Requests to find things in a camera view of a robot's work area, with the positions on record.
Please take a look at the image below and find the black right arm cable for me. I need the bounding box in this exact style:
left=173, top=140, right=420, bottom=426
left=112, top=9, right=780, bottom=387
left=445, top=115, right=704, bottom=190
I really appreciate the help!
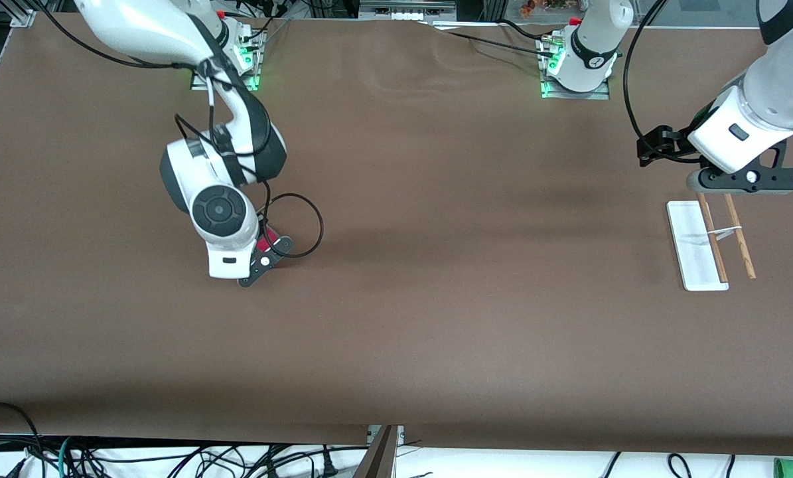
left=31, top=0, right=324, bottom=260

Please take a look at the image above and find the teal cable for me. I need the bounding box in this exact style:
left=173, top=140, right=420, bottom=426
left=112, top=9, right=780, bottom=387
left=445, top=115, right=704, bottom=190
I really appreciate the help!
left=56, top=435, right=75, bottom=478

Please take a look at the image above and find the short black table cable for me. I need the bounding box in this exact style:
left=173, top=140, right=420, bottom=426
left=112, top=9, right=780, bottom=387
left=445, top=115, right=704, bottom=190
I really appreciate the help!
left=499, top=19, right=553, bottom=42

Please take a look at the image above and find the grey metal box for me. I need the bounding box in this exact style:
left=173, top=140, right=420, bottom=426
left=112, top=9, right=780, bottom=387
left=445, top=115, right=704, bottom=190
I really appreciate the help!
left=360, top=0, right=457, bottom=21

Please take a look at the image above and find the orange patterned object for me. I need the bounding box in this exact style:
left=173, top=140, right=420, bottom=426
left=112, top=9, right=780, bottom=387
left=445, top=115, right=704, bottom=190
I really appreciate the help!
left=520, top=0, right=586, bottom=17

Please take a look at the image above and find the white rack base plate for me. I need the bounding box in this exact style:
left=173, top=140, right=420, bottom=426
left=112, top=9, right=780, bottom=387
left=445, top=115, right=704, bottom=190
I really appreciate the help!
left=666, top=200, right=729, bottom=291

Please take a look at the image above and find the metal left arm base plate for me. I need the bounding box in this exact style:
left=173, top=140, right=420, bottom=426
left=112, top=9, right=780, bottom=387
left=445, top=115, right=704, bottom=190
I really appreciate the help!
left=540, top=37, right=611, bottom=100

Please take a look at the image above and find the long black table cable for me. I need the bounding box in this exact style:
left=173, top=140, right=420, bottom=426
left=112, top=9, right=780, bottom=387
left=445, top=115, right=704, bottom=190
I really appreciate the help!
left=426, top=22, right=556, bottom=57

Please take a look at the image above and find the metal table edge bracket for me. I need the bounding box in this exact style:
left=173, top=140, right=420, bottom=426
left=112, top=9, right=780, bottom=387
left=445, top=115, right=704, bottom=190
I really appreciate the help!
left=368, top=425, right=405, bottom=447

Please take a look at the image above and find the grey metal bar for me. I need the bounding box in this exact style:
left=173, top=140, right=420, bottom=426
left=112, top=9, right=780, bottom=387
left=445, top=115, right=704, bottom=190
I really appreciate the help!
left=352, top=426, right=397, bottom=478

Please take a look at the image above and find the brown table cover sheet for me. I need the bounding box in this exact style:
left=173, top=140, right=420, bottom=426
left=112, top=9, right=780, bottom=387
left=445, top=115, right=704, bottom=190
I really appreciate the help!
left=0, top=12, right=793, bottom=457

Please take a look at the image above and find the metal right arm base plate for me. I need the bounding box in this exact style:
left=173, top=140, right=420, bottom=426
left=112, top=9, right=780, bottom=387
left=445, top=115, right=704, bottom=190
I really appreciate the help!
left=190, top=27, right=264, bottom=92

